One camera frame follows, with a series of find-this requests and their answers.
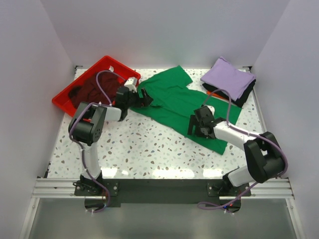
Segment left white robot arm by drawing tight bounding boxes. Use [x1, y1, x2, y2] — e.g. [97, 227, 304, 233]
[68, 86, 153, 197]

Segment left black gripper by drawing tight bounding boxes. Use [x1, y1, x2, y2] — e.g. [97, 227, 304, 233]
[125, 88, 153, 110]

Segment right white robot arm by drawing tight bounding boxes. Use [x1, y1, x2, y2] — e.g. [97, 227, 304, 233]
[187, 105, 288, 196]

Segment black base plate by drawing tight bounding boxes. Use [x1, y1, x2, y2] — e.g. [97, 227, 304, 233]
[73, 179, 249, 209]

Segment green t shirt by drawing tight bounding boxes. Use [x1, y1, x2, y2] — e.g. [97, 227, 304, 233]
[132, 66, 227, 155]

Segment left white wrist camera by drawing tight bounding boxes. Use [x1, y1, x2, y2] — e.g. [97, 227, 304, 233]
[124, 77, 138, 92]

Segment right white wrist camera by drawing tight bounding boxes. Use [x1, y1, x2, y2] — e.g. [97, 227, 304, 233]
[207, 106, 215, 115]

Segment folded orange t shirt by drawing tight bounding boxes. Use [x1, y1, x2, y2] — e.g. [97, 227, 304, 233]
[206, 91, 227, 100]

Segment dark red t shirt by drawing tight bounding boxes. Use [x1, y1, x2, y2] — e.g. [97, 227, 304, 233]
[68, 72, 124, 108]

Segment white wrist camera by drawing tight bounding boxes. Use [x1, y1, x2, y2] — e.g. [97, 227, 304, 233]
[124, 77, 138, 92]
[207, 106, 215, 115]

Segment red plastic bin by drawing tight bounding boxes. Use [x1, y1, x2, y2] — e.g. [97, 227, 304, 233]
[52, 56, 141, 116]

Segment folded lilac t shirt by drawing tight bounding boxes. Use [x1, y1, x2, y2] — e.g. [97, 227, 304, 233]
[201, 57, 256, 100]

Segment folded black t shirt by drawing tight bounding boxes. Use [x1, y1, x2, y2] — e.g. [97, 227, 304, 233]
[202, 80, 256, 108]

